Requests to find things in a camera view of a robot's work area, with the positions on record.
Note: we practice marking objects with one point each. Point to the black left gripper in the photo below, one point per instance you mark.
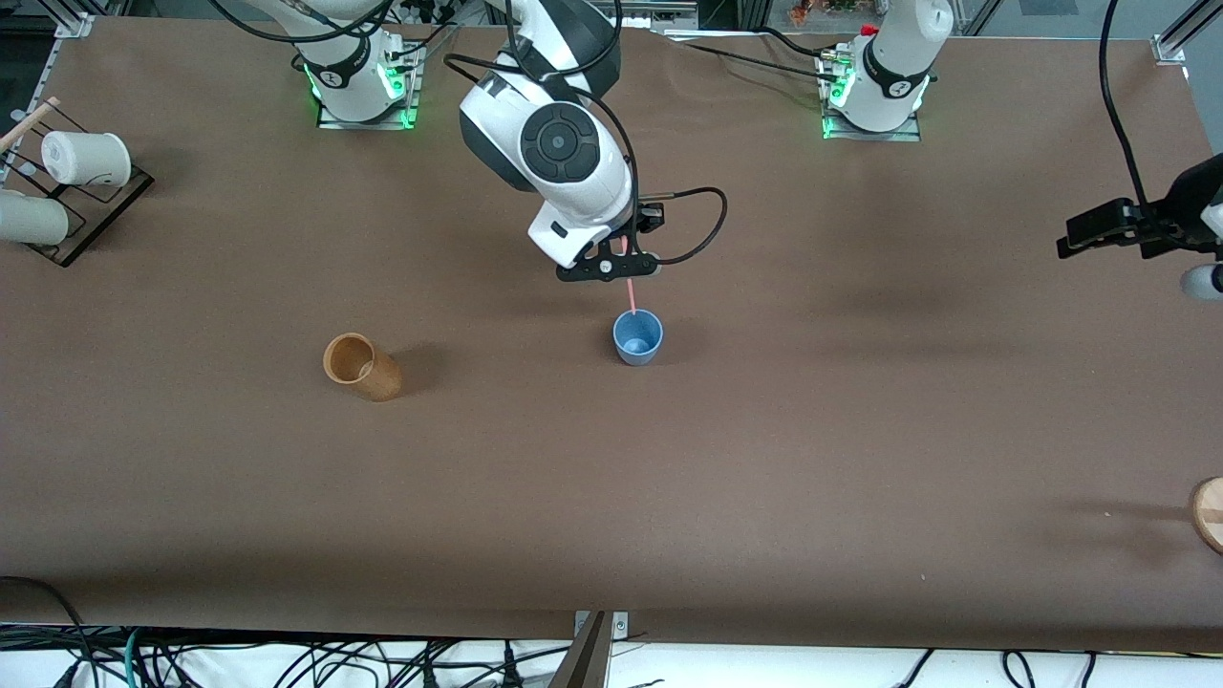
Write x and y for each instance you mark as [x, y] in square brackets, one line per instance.
[1181, 218]

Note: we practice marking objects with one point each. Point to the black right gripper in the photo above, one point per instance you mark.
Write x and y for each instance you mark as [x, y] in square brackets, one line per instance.
[650, 222]

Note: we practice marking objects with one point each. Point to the pink straw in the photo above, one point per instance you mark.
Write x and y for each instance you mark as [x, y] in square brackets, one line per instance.
[629, 287]

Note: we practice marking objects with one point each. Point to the blue plastic cup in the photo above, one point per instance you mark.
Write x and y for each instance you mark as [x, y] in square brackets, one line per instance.
[637, 344]

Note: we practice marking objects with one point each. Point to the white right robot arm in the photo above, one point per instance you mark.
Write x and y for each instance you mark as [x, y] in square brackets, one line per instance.
[554, 143]

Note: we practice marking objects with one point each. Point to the wooden cup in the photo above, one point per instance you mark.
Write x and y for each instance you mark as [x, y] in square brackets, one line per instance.
[377, 377]

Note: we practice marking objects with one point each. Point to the white cup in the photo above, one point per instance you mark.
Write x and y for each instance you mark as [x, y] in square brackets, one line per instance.
[29, 218]
[91, 159]

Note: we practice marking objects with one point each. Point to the brown table cover sheet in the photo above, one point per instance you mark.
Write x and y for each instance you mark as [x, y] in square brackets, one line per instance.
[669, 478]

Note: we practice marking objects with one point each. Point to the round wooden disc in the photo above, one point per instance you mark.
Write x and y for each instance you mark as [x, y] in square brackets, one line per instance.
[1211, 514]

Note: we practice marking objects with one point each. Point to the dark metal bar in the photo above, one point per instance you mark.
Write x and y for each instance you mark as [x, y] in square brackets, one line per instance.
[583, 664]

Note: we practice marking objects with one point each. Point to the wooden stick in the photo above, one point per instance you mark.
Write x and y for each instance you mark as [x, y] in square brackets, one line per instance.
[29, 119]

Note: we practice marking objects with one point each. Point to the aluminium frame post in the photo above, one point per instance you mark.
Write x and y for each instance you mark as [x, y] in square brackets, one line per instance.
[81, 14]
[1180, 33]

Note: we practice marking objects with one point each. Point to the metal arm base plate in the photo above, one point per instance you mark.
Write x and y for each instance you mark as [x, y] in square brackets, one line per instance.
[330, 117]
[860, 134]

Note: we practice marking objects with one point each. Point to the grey metal bracket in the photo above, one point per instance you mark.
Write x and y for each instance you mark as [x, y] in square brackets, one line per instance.
[621, 626]

